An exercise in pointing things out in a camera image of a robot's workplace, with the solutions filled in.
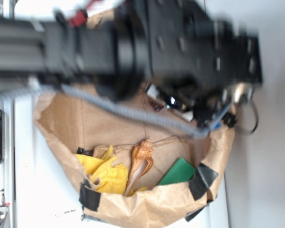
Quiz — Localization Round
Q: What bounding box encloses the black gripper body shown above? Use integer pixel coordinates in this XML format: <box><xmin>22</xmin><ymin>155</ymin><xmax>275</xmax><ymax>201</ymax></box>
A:
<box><xmin>145</xmin><ymin>0</ymin><xmax>263</xmax><ymax>107</ymax></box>

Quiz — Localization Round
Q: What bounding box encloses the dark brown wood chip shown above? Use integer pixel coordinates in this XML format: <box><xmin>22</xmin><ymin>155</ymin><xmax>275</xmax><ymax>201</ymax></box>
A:
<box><xmin>148</xmin><ymin>98</ymin><xmax>164</xmax><ymax>112</ymax></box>

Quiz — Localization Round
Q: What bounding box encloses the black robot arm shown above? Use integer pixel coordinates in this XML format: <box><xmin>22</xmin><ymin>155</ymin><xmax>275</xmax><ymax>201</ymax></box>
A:
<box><xmin>0</xmin><ymin>0</ymin><xmax>263</xmax><ymax>108</ymax></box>

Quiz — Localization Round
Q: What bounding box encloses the green rectangular block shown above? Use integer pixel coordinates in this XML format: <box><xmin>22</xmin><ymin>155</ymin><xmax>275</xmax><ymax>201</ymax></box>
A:
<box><xmin>158</xmin><ymin>158</ymin><xmax>196</xmax><ymax>186</ymax></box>

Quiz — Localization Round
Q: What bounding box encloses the orange spiral seashell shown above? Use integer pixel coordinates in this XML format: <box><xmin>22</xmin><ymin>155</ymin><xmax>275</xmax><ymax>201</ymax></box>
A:
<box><xmin>124</xmin><ymin>138</ymin><xmax>153</xmax><ymax>196</ymax></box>

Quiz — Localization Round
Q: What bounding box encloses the yellow microfiber cloth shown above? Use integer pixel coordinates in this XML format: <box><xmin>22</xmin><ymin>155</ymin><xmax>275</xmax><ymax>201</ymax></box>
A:
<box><xmin>75</xmin><ymin>146</ymin><xmax>147</xmax><ymax>196</ymax></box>

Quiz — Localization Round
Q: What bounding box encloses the brown paper bag bin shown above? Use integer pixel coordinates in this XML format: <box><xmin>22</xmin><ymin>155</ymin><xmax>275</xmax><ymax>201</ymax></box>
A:
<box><xmin>34</xmin><ymin>94</ymin><xmax>235</xmax><ymax>228</ymax></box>

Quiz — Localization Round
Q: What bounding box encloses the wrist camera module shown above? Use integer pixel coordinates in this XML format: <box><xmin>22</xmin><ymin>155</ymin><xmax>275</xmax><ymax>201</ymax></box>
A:
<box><xmin>144</xmin><ymin>82</ymin><xmax>237</xmax><ymax>129</ymax></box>

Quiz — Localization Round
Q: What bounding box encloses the thin black cable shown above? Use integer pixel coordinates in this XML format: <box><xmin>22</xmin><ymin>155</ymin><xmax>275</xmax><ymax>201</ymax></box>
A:
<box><xmin>236</xmin><ymin>101</ymin><xmax>259</xmax><ymax>135</ymax></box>

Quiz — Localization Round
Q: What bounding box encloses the grey corrugated cable conduit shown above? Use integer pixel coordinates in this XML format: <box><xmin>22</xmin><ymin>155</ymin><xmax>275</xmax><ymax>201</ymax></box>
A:
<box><xmin>0</xmin><ymin>84</ymin><xmax>209</xmax><ymax>140</ymax></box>

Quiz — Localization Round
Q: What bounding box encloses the aluminium frame rail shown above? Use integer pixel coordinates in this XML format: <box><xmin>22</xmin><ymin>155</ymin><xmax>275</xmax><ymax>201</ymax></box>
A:
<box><xmin>0</xmin><ymin>0</ymin><xmax>16</xmax><ymax>228</ymax></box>

